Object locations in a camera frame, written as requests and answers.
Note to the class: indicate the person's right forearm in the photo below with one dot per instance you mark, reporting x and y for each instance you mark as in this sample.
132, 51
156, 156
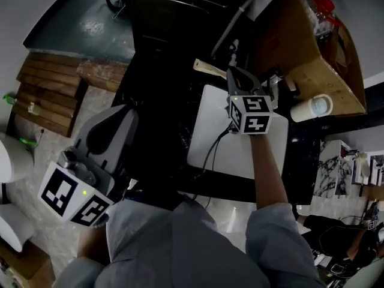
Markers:
267, 172

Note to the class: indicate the person's grey shirt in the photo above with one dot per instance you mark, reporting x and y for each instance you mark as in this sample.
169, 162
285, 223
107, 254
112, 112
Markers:
180, 244

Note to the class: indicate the person's left forearm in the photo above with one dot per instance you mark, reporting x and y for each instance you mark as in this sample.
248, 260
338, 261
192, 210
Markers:
93, 244

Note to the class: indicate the wooden step platform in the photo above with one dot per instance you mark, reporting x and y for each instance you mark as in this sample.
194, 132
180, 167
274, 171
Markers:
51, 94

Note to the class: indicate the large brown cardboard box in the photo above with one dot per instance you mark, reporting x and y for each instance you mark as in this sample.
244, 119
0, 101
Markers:
294, 40

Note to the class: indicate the tall black cabinet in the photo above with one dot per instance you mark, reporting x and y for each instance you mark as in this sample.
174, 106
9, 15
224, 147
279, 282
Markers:
180, 10

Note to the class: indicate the wooden threshold plank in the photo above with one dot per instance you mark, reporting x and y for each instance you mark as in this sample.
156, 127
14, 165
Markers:
102, 73

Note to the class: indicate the red plastic bag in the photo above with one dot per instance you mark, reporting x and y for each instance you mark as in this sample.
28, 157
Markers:
324, 1

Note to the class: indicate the white shelf rack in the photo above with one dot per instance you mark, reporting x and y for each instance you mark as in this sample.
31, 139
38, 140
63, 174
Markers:
366, 166

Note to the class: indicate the small white adapter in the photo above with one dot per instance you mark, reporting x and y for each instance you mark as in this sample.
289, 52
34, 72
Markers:
33, 108

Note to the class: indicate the white marble pattern cabinet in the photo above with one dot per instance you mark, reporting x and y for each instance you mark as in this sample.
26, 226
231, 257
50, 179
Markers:
330, 172

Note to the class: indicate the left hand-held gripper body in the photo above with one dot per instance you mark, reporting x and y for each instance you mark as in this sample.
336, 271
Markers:
75, 196

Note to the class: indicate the black marble vanity counter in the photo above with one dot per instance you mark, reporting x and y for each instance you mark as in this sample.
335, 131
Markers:
162, 136

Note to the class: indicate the white round trash bin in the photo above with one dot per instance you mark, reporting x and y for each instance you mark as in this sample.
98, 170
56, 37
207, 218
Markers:
15, 160

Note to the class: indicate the white sink basin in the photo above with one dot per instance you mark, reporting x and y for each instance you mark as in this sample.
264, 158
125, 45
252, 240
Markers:
210, 130

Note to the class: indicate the white cup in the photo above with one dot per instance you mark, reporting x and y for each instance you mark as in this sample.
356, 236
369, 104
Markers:
309, 109

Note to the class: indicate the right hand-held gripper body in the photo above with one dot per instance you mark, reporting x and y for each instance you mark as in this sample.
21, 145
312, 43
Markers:
252, 115

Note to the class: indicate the chrome faucet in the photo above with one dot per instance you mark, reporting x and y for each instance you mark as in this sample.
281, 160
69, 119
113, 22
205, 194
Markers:
234, 52

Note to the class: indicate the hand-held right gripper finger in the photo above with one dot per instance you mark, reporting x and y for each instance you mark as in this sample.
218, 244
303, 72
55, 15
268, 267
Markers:
232, 82
249, 84

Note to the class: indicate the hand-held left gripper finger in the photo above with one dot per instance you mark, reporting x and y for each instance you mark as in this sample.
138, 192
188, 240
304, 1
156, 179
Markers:
123, 130

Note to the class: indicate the low brown cardboard box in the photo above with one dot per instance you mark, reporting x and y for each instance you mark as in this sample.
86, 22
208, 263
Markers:
27, 265

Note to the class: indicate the small green bottle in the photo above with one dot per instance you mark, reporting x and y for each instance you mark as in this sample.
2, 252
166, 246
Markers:
9, 99
27, 141

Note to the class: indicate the grey drain pipe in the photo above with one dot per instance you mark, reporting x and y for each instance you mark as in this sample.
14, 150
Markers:
231, 25

